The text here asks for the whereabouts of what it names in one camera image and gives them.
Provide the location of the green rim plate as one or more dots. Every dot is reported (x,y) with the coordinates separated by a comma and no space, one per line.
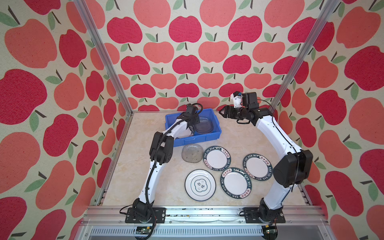
(217,158)
(189,132)
(236,183)
(258,167)

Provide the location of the right aluminium frame post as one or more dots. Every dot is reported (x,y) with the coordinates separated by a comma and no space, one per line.
(319,24)

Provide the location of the left aluminium frame post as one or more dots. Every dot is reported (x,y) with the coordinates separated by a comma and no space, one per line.
(90,24)

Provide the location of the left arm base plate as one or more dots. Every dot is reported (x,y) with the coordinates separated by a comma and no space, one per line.
(156,214)

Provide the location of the clear glass plate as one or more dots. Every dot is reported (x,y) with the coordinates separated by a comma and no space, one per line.
(205,126)
(192,153)

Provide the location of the green rim plate front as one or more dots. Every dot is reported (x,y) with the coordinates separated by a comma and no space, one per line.
(236,183)

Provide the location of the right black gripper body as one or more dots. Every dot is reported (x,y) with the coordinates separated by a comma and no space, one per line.
(239,113)

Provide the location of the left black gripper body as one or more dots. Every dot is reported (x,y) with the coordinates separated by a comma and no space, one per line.
(194,120)

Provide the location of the white plate clover pattern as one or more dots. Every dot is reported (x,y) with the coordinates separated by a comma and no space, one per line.
(200,185)

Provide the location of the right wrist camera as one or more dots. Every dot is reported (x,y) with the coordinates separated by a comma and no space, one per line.
(236,97)

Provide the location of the aluminium front rail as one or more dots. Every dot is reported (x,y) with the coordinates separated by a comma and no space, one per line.
(204,223)

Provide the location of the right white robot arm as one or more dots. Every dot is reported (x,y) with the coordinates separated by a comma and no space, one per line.
(295,163)

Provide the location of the blue plastic bin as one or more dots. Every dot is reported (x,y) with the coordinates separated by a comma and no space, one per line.
(199,138)

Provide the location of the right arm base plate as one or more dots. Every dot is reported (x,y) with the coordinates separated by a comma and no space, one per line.
(253,214)

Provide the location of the aluminium frame post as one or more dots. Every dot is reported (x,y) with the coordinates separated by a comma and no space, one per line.
(90,24)
(319,24)

